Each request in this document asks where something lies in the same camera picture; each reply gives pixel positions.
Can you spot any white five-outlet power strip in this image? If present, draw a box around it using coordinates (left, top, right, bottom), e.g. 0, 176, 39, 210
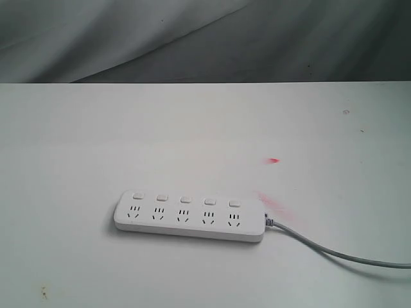
113, 190, 266, 243

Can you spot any grey backdrop cloth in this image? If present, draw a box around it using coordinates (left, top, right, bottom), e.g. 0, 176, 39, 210
1, 1, 410, 83

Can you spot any grey power cable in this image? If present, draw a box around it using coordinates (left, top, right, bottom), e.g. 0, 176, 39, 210
263, 212, 411, 270

